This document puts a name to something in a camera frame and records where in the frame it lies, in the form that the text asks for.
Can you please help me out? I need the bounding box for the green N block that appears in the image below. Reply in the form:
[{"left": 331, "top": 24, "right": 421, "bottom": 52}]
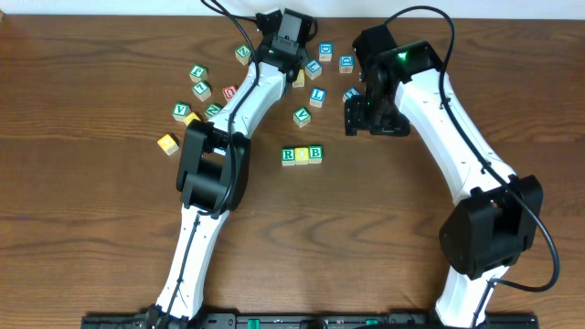
[{"left": 204, "top": 103, "right": 222, "bottom": 119}]

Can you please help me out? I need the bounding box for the blue D block right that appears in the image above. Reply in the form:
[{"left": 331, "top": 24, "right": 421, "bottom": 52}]
[{"left": 339, "top": 55, "right": 354, "bottom": 74}]

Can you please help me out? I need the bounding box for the green J block left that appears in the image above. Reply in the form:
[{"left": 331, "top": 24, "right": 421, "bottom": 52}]
[{"left": 189, "top": 65, "right": 208, "bottom": 83}]

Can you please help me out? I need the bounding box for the blue d block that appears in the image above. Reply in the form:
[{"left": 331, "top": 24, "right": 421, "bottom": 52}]
[
  {"left": 339, "top": 55, "right": 354, "bottom": 74},
  {"left": 318, "top": 43, "right": 333, "bottom": 62}
]

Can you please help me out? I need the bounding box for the yellow K block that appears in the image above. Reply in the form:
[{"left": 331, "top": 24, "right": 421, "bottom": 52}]
[{"left": 183, "top": 112, "right": 201, "bottom": 126}]

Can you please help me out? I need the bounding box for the red U block left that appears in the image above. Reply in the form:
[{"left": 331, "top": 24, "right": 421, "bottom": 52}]
[{"left": 222, "top": 85, "right": 238, "bottom": 102}]

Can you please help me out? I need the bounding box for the yellow O block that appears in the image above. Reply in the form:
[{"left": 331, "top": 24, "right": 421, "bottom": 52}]
[{"left": 294, "top": 147, "right": 310, "bottom": 165}]

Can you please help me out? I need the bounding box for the blue L block lower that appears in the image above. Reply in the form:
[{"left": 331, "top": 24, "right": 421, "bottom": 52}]
[{"left": 310, "top": 88, "right": 326, "bottom": 108}]

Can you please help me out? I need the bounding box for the green V block centre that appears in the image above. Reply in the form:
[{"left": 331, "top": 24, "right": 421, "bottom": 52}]
[{"left": 293, "top": 107, "right": 312, "bottom": 128}]

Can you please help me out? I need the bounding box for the green R block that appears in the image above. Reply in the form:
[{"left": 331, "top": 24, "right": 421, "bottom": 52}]
[{"left": 281, "top": 148, "right": 296, "bottom": 166}]

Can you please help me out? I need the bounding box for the yellow centre block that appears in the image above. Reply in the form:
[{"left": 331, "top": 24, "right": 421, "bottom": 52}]
[{"left": 292, "top": 69, "right": 305, "bottom": 88}]

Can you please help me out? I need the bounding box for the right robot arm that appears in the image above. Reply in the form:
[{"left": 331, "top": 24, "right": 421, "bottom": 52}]
[{"left": 344, "top": 37, "right": 544, "bottom": 328}]

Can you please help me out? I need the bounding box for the green V block left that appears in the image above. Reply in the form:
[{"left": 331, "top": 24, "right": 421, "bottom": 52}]
[{"left": 172, "top": 102, "right": 191, "bottom": 122}]

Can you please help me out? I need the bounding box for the green v block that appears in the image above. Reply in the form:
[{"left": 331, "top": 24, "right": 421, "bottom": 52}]
[
  {"left": 172, "top": 102, "right": 191, "bottom": 122},
  {"left": 293, "top": 107, "right": 312, "bottom": 128}
]

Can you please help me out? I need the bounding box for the blue I block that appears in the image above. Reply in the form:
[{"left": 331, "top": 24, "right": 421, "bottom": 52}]
[{"left": 343, "top": 87, "right": 361, "bottom": 102}]

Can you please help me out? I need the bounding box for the green 7 block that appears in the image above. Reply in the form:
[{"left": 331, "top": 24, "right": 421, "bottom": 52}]
[{"left": 192, "top": 81, "right": 212, "bottom": 101}]

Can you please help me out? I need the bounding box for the green Z block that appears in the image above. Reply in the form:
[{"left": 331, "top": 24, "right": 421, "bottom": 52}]
[{"left": 235, "top": 45, "right": 252, "bottom": 66}]

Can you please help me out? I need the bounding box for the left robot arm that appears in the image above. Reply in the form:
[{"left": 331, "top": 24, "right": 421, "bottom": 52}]
[{"left": 147, "top": 46, "right": 308, "bottom": 328}]

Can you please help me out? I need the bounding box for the yellow G block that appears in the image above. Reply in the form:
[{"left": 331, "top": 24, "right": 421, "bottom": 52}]
[{"left": 157, "top": 133, "right": 179, "bottom": 155}]

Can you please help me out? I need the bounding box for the blue D block top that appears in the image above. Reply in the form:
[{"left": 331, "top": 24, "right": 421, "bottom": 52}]
[{"left": 318, "top": 43, "right": 333, "bottom": 62}]

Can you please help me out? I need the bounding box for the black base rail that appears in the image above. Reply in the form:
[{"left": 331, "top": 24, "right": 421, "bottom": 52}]
[{"left": 80, "top": 311, "right": 540, "bottom": 329}]

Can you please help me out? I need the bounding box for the green B block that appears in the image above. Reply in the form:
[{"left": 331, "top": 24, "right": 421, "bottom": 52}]
[{"left": 308, "top": 145, "right": 324, "bottom": 164}]

